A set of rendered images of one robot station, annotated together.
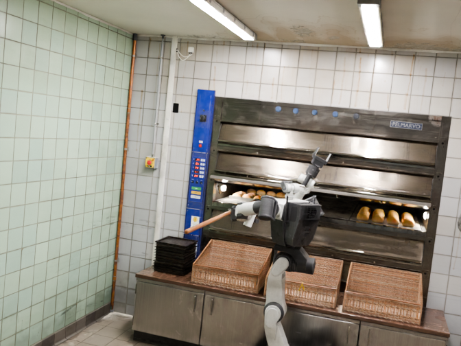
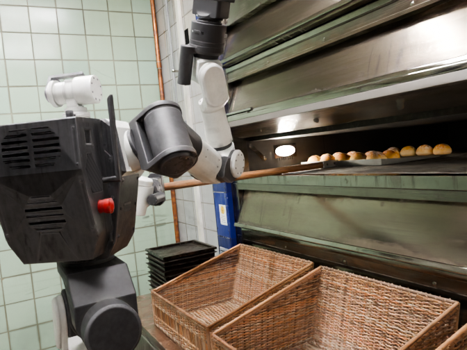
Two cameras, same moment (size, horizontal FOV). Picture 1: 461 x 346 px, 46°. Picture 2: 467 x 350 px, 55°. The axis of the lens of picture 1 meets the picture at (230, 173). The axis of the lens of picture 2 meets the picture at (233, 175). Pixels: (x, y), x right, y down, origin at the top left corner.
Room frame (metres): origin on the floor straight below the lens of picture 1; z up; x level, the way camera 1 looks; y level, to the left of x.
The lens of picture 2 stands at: (3.19, -1.44, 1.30)
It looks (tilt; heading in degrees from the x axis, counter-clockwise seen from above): 3 degrees down; 46
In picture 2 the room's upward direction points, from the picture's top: 6 degrees counter-clockwise
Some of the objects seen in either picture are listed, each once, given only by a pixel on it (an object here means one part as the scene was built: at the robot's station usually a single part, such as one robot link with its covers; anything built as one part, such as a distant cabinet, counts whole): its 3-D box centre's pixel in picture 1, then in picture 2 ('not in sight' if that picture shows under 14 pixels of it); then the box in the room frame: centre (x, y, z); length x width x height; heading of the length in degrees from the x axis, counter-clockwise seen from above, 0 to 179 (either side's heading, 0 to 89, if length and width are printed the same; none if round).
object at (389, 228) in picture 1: (313, 217); (380, 180); (4.51, -0.74, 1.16); 1.80 x 0.06 x 0.04; 74
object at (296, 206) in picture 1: (293, 220); (71, 183); (3.63, -0.46, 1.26); 0.34 x 0.30 x 0.36; 129
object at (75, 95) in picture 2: (290, 189); (76, 96); (3.68, -0.42, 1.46); 0.10 x 0.07 x 0.09; 129
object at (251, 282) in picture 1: (232, 264); (228, 295); (4.40, -0.10, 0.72); 0.56 x 0.49 x 0.28; 75
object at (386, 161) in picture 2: (261, 198); (365, 159); (5.16, -0.33, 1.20); 0.55 x 0.36 x 0.03; 74
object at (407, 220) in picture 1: (385, 215); not in sight; (4.75, -1.41, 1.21); 0.61 x 0.48 x 0.06; 164
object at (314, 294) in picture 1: (304, 277); (324, 344); (4.23, -0.68, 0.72); 0.56 x 0.49 x 0.28; 75
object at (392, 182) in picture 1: (318, 173); (365, 60); (4.49, -0.73, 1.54); 1.79 x 0.11 x 0.19; 74
